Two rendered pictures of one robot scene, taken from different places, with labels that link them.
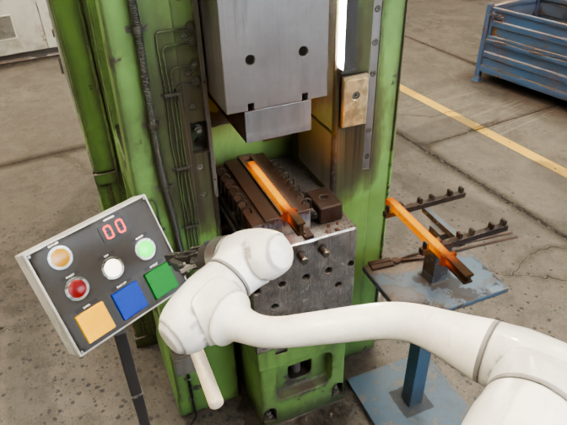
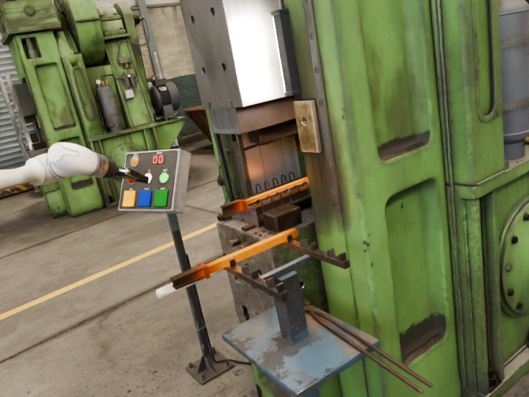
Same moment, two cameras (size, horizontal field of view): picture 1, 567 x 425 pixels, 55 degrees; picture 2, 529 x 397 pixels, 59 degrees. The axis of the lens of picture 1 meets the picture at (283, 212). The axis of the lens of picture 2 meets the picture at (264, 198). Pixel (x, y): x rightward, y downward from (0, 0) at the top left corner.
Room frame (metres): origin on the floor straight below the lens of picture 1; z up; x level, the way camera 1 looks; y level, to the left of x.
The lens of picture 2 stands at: (1.19, -1.71, 1.51)
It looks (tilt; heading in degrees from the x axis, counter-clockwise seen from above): 16 degrees down; 80
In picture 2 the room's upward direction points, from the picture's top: 11 degrees counter-clockwise
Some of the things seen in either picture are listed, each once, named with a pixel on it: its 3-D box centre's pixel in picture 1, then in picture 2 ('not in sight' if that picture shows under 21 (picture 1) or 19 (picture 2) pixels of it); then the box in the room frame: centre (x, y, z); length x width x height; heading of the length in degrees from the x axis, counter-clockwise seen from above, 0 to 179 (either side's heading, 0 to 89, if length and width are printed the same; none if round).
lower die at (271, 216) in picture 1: (258, 192); (285, 196); (1.58, 0.08, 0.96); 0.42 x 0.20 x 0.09; 22
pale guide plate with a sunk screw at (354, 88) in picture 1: (353, 100); (308, 126); (1.63, -0.24, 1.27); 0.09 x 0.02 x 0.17; 112
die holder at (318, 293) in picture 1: (274, 247); (305, 257); (1.61, 0.04, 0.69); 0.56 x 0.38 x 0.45; 22
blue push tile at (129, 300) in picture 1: (129, 300); (145, 198); (1.02, 0.40, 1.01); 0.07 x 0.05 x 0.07; 137
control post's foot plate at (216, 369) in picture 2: not in sight; (208, 360); (1.10, 0.49, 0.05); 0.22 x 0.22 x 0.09; 22
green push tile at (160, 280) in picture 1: (160, 280); (161, 198); (1.09, 0.33, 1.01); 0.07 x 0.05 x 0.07; 137
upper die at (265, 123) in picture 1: (252, 94); (269, 109); (1.58, 0.08, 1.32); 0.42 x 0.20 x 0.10; 22
